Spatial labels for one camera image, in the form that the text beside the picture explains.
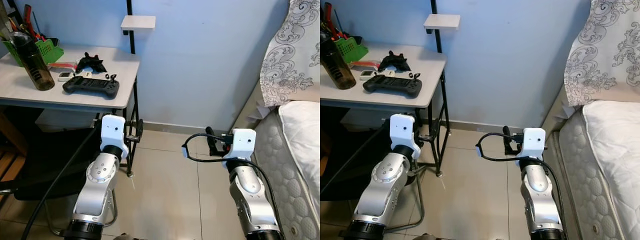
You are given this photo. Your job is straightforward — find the black handheld game controller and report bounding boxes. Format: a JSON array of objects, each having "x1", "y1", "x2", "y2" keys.
[
  {"x1": 363, "y1": 72, "x2": 423, "y2": 99},
  {"x1": 62, "y1": 74, "x2": 120, "y2": 100}
]

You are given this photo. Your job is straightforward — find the quilted white mattress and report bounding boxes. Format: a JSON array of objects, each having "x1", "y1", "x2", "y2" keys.
[
  {"x1": 250, "y1": 102, "x2": 321, "y2": 240},
  {"x1": 542, "y1": 107, "x2": 640, "y2": 240}
]

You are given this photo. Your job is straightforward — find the black folded gadget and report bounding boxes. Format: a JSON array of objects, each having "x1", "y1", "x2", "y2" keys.
[
  {"x1": 378, "y1": 50, "x2": 412, "y2": 72},
  {"x1": 75, "y1": 52, "x2": 107, "y2": 74}
]

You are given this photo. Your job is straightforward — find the white table black legs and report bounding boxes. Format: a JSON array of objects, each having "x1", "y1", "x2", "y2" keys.
[
  {"x1": 320, "y1": 44, "x2": 451, "y2": 178},
  {"x1": 0, "y1": 46, "x2": 146, "y2": 178}
]

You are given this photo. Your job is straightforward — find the black metal pole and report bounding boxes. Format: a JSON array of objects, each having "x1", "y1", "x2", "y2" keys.
[
  {"x1": 431, "y1": 0, "x2": 444, "y2": 53},
  {"x1": 126, "y1": 0, "x2": 137, "y2": 55}
]

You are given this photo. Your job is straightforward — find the flat red packet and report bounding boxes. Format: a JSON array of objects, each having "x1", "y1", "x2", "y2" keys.
[
  {"x1": 350, "y1": 60, "x2": 382, "y2": 70},
  {"x1": 47, "y1": 61, "x2": 80, "y2": 72}
]

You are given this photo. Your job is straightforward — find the dark translucent water bottle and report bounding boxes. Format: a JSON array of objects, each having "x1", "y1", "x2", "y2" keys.
[
  {"x1": 11, "y1": 31, "x2": 55, "y2": 92},
  {"x1": 320, "y1": 37, "x2": 357, "y2": 91}
]

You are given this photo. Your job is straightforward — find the green plastic basket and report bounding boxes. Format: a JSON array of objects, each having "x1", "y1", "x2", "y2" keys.
[
  {"x1": 2, "y1": 37, "x2": 65, "y2": 67},
  {"x1": 334, "y1": 36, "x2": 369, "y2": 64}
]

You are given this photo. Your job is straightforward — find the small white shelf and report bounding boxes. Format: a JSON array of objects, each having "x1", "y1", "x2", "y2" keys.
[
  {"x1": 121, "y1": 15, "x2": 156, "y2": 36},
  {"x1": 424, "y1": 13, "x2": 461, "y2": 34}
]

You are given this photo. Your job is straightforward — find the grey patterned headboard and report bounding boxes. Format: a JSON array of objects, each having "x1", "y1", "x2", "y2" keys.
[
  {"x1": 564, "y1": 0, "x2": 640, "y2": 107},
  {"x1": 260, "y1": 0, "x2": 321, "y2": 107}
]

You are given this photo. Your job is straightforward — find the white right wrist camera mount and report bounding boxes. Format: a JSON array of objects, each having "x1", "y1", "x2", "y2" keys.
[
  {"x1": 516, "y1": 127, "x2": 547, "y2": 160},
  {"x1": 223, "y1": 128, "x2": 257, "y2": 162}
]

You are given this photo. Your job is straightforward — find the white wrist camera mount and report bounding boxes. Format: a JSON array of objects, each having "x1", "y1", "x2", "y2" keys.
[
  {"x1": 223, "y1": 128, "x2": 257, "y2": 162},
  {"x1": 100, "y1": 114, "x2": 129, "y2": 151},
  {"x1": 389, "y1": 113, "x2": 422, "y2": 151},
  {"x1": 516, "y1": 127, "x2": 547, "y2": 160}
]

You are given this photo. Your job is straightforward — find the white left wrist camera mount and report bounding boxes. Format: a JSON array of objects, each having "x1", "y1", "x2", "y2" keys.
[
  {"x1": 100, "y1": 114, "x2": 129, "y2": 151},
  {"x1": 389, "y1": 113, "x2": 422, "y2": 151}
]

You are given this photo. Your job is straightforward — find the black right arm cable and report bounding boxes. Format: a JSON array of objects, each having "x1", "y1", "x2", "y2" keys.
[
  {"x1": 475, "y1": 132, "x2": 566, "y2": 240},
  {"x1": 181, "y1": 132, "x2": 283, "y2": 240}
]

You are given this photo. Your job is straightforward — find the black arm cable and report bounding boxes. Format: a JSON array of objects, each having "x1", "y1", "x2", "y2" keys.
[
  {"x1": 475, "y1": 132, "x2": 566, "y2": 240},
  {"x1": 320, "y1": 122, "x2": 391, "y2": 196},
  {"x1": 20, "y1": 126, "x2": 101, "y2": 240},
  {"x1": 181, "y1": 132, "x2": 283, "y2": 240}
]

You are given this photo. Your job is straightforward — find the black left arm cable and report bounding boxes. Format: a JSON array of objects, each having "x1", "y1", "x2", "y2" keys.
[
  {"x1": 320, "y1": 122, "x2": 391, "y2": 196},
  {"x1": 20, "y1": 126, "x2": 101, "y2": 240}
]

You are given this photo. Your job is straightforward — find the red handled tool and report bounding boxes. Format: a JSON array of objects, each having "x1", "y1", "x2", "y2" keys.
[
  {"x1": 22, "y1": 4, "x2": 45, "y2": 42},
  {"x1": 322, "y1": 1, "x2": 348, "y2": 40}
]

